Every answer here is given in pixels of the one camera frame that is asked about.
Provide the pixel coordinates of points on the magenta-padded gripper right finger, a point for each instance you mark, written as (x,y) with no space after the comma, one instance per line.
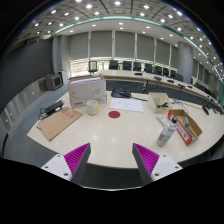
(146,158)

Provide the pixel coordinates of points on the white copy paper box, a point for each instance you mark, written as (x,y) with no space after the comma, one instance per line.
(86,90)

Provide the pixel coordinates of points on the flat round red coaster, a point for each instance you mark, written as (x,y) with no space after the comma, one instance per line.
(114,114)

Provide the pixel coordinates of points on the white printed paper sheet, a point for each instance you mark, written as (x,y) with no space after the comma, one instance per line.
(126,104)

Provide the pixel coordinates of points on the white mug with yellow print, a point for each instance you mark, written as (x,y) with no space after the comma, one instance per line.
(91,107)

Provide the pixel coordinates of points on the row of black office chairs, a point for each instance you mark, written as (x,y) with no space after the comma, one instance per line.
(147,68)

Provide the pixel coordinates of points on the grey-green board eraser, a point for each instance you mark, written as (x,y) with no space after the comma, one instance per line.
(185,121)

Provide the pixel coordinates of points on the open red-edged cardboard box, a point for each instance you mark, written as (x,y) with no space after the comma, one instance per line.
(180,128)

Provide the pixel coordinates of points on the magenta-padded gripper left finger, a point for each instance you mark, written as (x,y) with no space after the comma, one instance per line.
(77,158)

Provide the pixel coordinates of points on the long curved conference desk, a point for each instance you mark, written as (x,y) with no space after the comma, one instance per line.
(133,76)

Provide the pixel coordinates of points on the small open white box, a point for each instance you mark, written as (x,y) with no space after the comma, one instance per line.
(157,98)

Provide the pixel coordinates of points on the black power adapter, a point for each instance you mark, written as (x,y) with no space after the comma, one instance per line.
(53,107)

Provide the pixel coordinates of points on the clear black-capped water bottle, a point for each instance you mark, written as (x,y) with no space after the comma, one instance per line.
(165,134)

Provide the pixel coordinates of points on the single black swivel chair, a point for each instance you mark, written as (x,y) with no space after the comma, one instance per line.
(92,66)

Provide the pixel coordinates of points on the recessed ceiling lights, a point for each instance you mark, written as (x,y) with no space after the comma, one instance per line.
(117,3)

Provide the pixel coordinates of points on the white remote control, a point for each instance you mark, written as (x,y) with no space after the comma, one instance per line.
(161,118)

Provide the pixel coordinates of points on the brown paper envelope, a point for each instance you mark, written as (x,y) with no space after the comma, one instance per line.
(58,122)

